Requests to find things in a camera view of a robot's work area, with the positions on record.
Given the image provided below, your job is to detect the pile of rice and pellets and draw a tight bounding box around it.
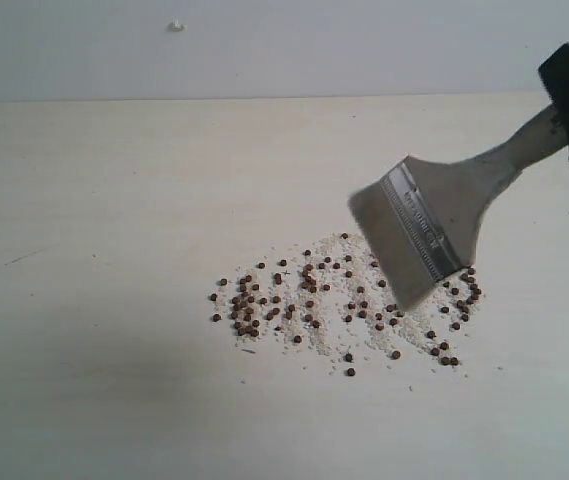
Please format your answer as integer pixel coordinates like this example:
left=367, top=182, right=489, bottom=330
left=207, top=232, right=484, bottom=377

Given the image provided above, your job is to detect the wide wooden paint brush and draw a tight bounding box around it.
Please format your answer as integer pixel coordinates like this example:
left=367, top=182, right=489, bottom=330
left=348, top=105, right=568, bottom=311

